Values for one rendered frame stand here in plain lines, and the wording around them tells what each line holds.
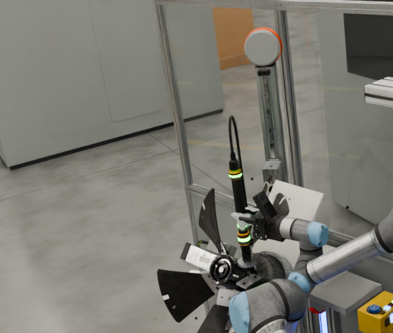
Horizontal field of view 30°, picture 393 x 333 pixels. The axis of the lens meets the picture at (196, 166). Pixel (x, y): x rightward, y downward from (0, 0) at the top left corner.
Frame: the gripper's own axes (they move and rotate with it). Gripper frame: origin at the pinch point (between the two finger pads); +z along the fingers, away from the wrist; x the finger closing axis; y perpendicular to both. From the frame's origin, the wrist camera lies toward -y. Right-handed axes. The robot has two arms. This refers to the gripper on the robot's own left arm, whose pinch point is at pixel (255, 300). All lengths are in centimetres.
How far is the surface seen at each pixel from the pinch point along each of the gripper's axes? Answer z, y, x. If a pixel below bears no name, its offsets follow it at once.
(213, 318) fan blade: 4.3, 19.0, 8.3
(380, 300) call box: 16.0, -40.4, 14.7
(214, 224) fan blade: 30.6, 17.8, -16.8
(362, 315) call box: 8.5, -34.3, 15.6
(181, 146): 143, 62, -15
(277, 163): 74, -3, -22
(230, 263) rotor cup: 12.6, 9.8, -8.9
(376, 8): 61, -55, -81
